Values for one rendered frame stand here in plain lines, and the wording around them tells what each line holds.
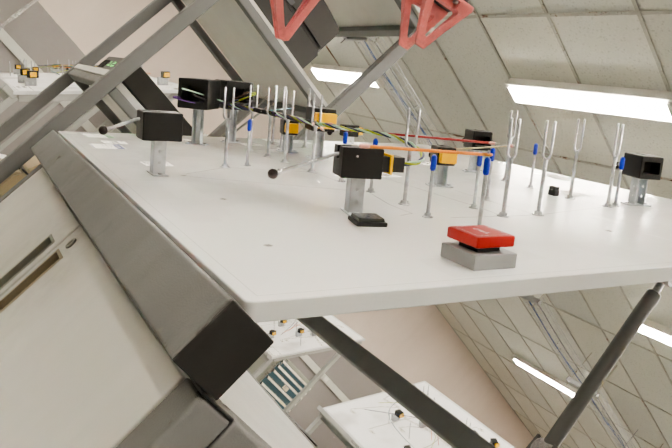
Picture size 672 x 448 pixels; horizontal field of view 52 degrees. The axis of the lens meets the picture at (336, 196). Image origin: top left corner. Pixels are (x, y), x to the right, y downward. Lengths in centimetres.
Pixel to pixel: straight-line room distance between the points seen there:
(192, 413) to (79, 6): 798
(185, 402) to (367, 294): 17
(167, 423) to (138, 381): 9
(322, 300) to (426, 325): 1086
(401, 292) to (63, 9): 793
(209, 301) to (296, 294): 7
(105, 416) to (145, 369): 5
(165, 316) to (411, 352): 1089
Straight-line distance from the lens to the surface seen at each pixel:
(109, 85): 173
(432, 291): 63
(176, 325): 57
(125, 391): 65
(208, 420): 57
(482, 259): 70
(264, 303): 55
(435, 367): 1188
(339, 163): 89
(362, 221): 84
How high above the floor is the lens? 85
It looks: 13 degrees up
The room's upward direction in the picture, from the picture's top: 46 degrees clockwise
